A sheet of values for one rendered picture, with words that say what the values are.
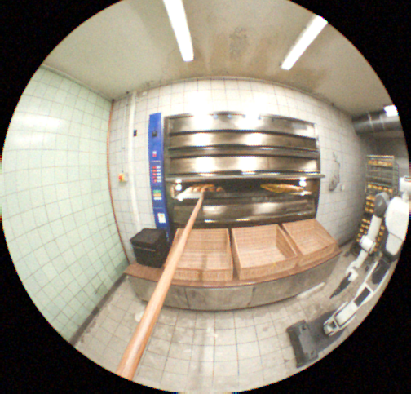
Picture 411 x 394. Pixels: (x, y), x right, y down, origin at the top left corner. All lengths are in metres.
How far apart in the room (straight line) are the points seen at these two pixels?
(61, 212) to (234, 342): 1.96
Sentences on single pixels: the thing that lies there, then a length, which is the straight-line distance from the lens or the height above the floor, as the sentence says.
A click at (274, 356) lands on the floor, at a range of 1.55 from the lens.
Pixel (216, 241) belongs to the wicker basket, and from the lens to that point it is 1.35.
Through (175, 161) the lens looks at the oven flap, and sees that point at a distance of 1.28.
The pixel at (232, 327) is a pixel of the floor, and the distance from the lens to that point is 1.54.
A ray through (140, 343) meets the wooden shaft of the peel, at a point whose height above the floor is 1.19.
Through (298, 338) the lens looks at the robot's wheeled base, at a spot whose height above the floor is 0.19.
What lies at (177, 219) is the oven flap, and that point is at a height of 0.96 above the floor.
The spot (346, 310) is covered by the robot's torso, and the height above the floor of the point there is 0.68.
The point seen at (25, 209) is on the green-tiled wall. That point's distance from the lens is 1.35.
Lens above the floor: 1.46
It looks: 8 degrees down
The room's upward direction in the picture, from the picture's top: 2 degrees counter-clockwise
